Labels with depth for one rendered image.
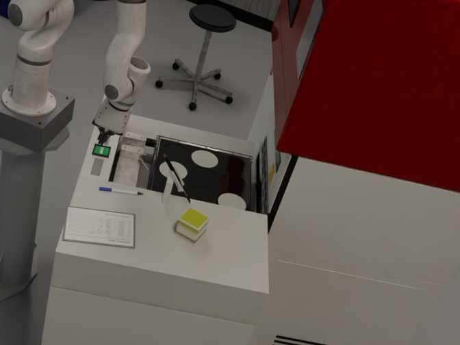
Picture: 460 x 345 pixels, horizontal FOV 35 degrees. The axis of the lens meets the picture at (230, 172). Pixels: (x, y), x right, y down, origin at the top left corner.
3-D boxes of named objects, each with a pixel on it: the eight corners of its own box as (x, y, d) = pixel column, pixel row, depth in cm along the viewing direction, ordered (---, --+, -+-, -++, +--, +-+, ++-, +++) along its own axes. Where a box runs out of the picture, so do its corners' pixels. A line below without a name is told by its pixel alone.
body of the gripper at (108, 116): (137, 100, 236) (124, 126, 242) (107, 87, 233) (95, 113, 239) (133, 113, 230) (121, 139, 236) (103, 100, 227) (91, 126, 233)
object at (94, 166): (124, 121, 285) (131, 92, 276) (101, 213, 241) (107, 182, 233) (101, 116, 284) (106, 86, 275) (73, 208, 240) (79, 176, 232)
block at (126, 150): (142, 154, 261) (144, 148, 260) (141, 160, 259) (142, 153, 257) (120, 149, 260) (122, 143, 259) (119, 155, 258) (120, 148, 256)
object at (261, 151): (258, 161, 282) (265, 142, 276) (259, 239, 247) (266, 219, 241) (254, 160, 282) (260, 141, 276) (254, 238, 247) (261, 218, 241)
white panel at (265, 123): (261, 116, 312) (288, 35, 289) (262, 248, 248) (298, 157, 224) (254, 115, 312) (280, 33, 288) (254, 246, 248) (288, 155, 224)
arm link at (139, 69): (125, 108, 226) (140, 98, 233) (141, 75, 218) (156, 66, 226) (104, 92, 226) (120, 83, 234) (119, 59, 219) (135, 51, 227)
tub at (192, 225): (205, 233, 225) (211, 217, 221) (194, 246, 219) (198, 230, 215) (185, 222, 227) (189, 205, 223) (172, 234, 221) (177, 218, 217)
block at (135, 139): (145, 142, 268) (146, 135, 266) (144, 147, 265) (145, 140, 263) (123, 137, 267) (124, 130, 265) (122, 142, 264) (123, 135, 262)
